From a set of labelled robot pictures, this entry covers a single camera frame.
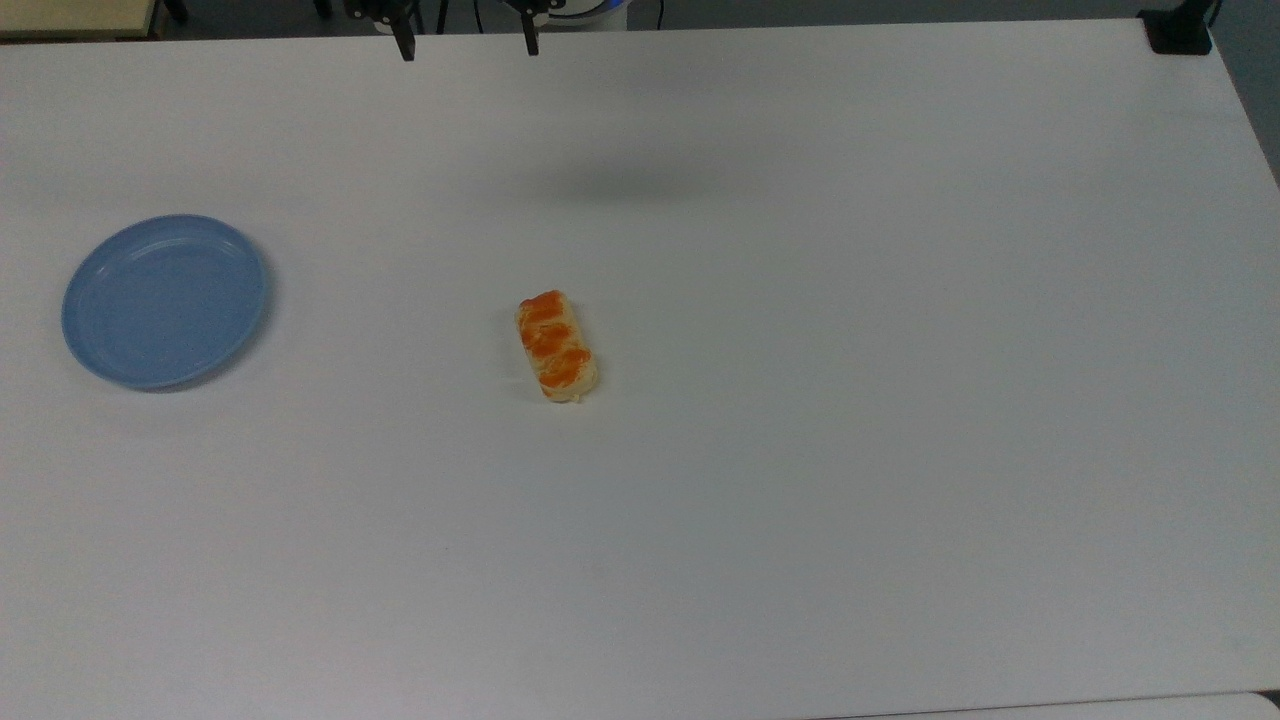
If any black table clamp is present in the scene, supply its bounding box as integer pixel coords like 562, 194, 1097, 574
1138, 0, 1223, 56

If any blue round plate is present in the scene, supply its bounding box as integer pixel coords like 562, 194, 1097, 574
61, 214, 269, 391

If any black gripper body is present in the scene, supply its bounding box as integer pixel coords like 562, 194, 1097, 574
343, 0, 549, 21

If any beige wooden table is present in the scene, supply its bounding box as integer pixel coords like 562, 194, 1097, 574
0, 0, 163, 42

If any orange glazed bread loaf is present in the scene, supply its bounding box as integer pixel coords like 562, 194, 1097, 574
514, 290, 600, 404

